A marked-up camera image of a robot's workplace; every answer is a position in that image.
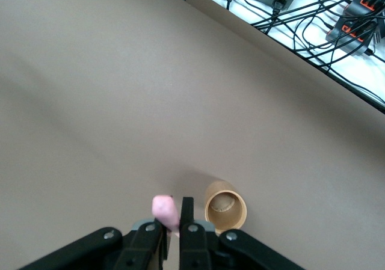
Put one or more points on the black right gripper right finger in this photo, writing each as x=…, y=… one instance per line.
x=192, y=246

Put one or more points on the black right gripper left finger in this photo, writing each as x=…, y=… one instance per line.
x=141, y=246

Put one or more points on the pink chopstick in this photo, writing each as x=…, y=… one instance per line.
x=165, y=213

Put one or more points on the bamboo cup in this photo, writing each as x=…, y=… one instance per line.
x=225, y=213

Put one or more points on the black orange power strip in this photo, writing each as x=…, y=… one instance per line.
x=350, y=37
x=365, y=4

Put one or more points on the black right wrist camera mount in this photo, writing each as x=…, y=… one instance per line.
x=90, y=249

